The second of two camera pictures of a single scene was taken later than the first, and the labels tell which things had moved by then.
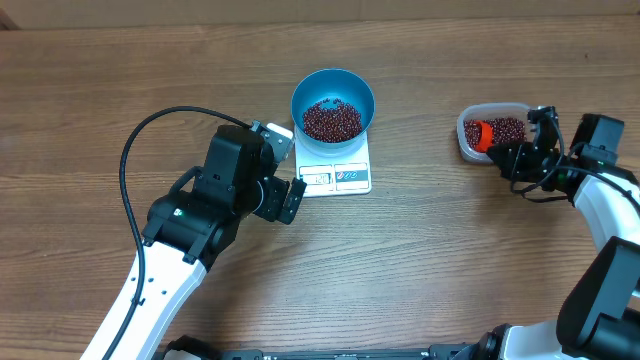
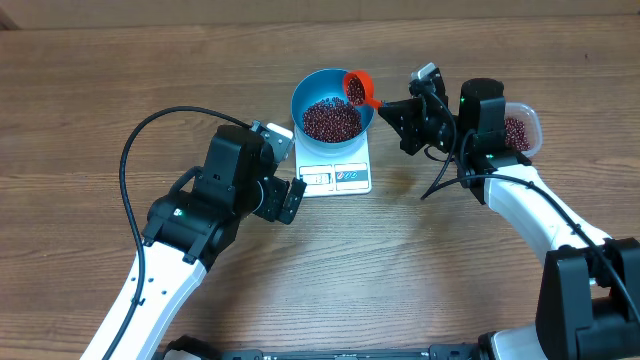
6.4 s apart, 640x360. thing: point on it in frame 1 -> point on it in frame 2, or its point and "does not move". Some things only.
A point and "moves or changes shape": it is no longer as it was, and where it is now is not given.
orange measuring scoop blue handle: [485, 136] moves or changes shape
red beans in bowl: [339, 124] does not move
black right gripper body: [530, 168] -> [442, 133]
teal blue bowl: [333, 109] does not move
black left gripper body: [274, 196] does not move
